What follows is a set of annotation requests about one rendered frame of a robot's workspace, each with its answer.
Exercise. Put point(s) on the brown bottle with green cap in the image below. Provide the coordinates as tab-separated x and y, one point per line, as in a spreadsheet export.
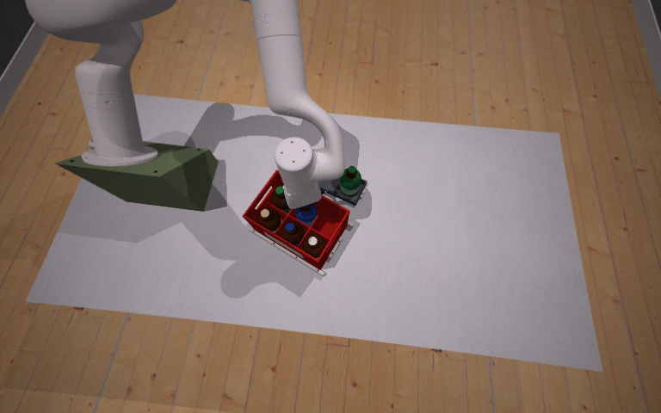
277	197

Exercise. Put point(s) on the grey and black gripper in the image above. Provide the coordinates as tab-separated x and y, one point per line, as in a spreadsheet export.
297	202

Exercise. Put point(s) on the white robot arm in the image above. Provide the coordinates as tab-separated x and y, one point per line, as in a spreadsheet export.
106	90

